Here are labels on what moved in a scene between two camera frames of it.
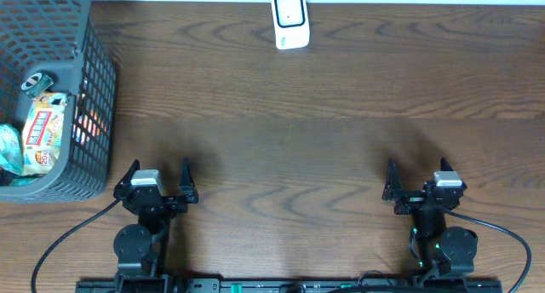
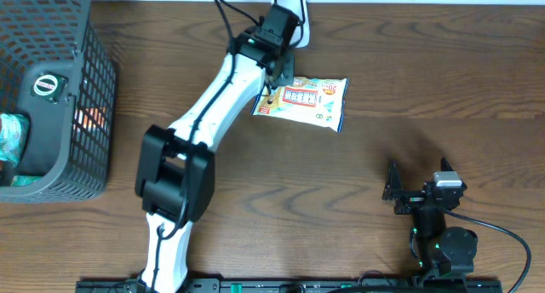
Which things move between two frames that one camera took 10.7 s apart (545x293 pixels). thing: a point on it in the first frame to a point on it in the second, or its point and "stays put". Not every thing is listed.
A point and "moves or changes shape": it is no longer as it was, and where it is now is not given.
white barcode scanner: x=291 y=20 stays put
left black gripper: x=188 y=195 to x=289 y=80
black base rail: x=287 y=285 stays put
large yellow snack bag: x=43 y=131 to x=318 y=100
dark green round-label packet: x=36 y=84 moves or changes shape
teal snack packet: x=11 y=157 moves or changes shape
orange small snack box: x=87 y=126 moves or changes shape
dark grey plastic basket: x=50 y=30 stays put
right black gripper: x=410 y=199 stays put
